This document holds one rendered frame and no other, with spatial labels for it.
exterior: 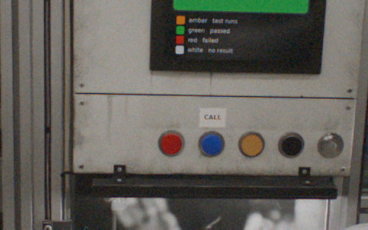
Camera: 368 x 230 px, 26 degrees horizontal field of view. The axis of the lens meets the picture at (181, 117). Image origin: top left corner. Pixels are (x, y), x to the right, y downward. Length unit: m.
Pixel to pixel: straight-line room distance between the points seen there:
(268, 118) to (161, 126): 0.16
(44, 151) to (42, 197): 0.07
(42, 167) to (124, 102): 0.16
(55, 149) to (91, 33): 0.18
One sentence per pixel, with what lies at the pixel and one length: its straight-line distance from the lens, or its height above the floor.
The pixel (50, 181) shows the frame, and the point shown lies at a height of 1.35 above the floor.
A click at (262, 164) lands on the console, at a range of 1.22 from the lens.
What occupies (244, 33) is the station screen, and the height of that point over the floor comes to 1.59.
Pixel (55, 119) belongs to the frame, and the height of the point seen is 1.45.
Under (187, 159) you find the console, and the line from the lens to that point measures 1.20.
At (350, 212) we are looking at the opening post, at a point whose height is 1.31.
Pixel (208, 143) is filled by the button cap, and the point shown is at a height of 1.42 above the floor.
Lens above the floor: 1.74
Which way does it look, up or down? 14 degrees down
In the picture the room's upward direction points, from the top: 2 degrees clockwise
